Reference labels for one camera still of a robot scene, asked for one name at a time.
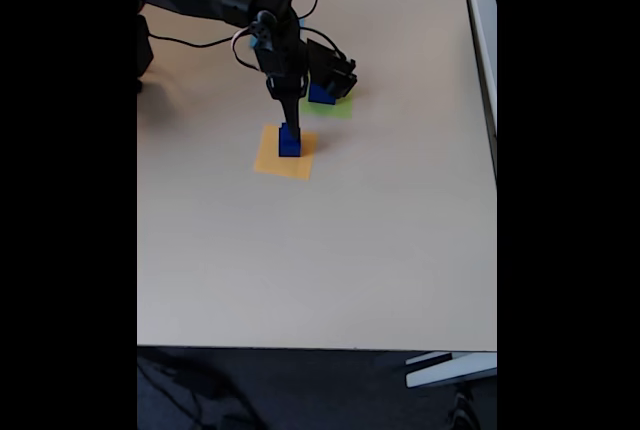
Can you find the small blue cube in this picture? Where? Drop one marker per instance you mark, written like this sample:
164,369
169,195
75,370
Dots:
284,132

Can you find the medium blue cube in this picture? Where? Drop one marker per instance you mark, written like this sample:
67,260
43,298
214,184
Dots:
287,150

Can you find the large blue cube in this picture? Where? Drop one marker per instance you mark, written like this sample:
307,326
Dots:
320,95

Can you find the green paper square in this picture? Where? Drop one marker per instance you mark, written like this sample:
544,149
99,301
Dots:
340,107

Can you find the orange paper square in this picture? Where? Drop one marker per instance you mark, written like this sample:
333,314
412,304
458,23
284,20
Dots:
267,160

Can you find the white neighbouring desk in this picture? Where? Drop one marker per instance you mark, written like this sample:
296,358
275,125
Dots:
487,50

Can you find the white table foot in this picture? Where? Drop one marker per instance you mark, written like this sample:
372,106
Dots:
450,370

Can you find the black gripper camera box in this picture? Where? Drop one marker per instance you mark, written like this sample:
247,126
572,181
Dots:
332,72

